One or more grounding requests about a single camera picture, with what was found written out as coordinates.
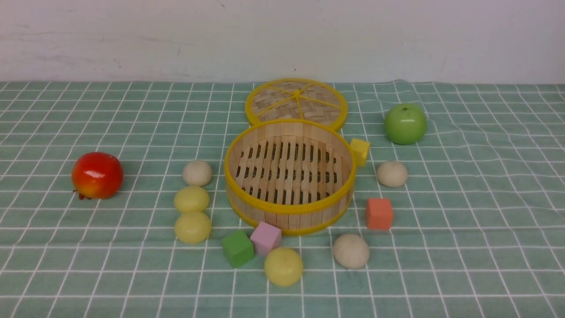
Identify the yellow foam cube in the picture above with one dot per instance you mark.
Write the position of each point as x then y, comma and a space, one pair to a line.
360, 149

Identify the yellow bun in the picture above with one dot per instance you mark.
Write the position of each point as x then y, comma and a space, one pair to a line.
283, 266
193, 227
191, 199

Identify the green apple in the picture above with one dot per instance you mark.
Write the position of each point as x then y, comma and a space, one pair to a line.
405, 124

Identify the bamboo steamer tray yellow rim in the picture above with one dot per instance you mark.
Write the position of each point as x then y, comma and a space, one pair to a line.
293, 174

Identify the red pomegranate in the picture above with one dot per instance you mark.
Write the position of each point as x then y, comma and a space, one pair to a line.
97, 175

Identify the green checkered tablecloth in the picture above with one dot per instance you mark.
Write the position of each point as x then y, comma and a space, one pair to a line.
478, 229

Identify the white bun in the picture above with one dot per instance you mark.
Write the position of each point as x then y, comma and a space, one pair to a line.
351, 251
392, 174
197, 173

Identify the woven bamboo steamer lid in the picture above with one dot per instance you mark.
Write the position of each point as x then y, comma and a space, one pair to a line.
297, 98

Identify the pink foam cube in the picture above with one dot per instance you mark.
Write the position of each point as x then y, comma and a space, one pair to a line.
265, 238

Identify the orange foam cube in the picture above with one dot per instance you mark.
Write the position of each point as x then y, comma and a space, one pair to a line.
379, 214

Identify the yellow bun front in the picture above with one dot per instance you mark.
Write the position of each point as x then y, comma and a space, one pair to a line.
283, 266

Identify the green foam cube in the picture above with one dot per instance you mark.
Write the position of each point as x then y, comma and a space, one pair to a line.
238, 248

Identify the white bun front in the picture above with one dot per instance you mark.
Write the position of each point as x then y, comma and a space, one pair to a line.
351, 251

